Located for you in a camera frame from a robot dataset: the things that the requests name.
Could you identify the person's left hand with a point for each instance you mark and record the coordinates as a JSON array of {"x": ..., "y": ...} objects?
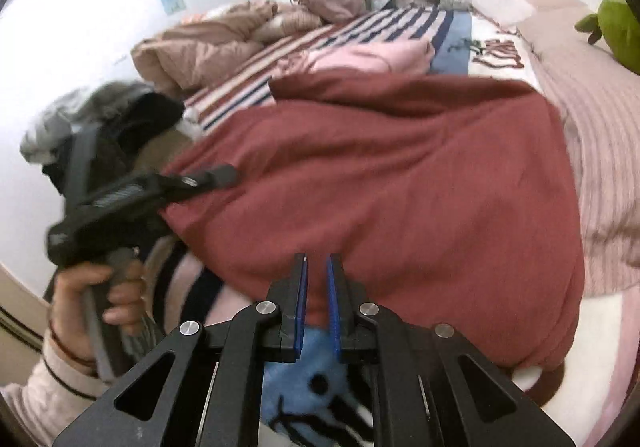
[{"x": 70, "y": 307}]

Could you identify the grey clothes pile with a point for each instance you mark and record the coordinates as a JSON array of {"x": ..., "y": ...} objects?
[{"x": 65, "y": 122}]

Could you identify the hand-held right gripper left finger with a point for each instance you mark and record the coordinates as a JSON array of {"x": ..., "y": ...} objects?
[{"x": 301, "y": 302}]

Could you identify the dark red long-sleeve top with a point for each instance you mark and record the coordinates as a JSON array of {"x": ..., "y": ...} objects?
[{"x": 390, "y": 187}]

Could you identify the beige striped pillow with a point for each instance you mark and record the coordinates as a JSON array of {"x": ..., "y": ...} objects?
[{"x": 610, "y": 152}]

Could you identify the green avocado plush toy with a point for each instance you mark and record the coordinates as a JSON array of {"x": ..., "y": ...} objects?
[{"x": 622, "y": 32}]

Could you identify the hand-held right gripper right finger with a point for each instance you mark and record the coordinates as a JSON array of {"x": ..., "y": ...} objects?
[{"x": 334, "y": 307}]

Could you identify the pink satin cloth bundle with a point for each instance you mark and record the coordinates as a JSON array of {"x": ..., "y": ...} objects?
[{"x": 330, "y": 2}]

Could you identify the small grey cloth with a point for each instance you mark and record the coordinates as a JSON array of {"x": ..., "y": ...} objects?
[{"x": 454, "y": 1}]

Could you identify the person's left forearm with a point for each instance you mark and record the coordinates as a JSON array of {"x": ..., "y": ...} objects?
[{"x": 45, "y": 392}]

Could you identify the dusty pink duvet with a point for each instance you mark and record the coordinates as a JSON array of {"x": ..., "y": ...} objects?
[{"x": 200, "y": 47}]

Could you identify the pink garment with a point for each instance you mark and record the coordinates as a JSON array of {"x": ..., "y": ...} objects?
[{"x": 365, "y": 57}]

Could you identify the pink pillow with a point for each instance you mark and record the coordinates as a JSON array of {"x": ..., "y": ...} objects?
[{"x": 525, "y": 2}]

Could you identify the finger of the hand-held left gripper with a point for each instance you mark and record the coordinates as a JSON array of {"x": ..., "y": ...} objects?
[{"x": 205, "y": 179}]

